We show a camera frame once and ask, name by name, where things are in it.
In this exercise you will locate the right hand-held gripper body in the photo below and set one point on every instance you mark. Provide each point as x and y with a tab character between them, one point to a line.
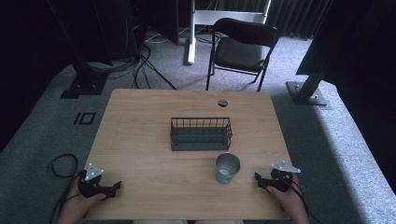
281	180

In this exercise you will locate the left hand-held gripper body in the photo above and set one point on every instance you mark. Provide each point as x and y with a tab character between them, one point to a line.
90	188

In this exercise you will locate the person's right hand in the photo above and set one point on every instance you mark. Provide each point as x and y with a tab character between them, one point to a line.
288	199

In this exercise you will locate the person's left hand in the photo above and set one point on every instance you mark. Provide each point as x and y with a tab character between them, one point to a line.
77	203

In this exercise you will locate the teal paper cup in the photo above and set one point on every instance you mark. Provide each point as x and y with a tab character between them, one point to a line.
226	169

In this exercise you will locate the person's light trousers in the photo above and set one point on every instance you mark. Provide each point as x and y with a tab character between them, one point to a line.
186	222

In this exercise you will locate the black metal stand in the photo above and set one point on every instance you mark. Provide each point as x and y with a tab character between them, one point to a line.
308	88
84	71

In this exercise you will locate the black folding chair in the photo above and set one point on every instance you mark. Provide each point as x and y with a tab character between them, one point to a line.
239	51

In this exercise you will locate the dark curtain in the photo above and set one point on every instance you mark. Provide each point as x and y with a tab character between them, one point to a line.
292	15

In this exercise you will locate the white desk frame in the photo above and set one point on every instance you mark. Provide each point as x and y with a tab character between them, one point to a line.
199	21

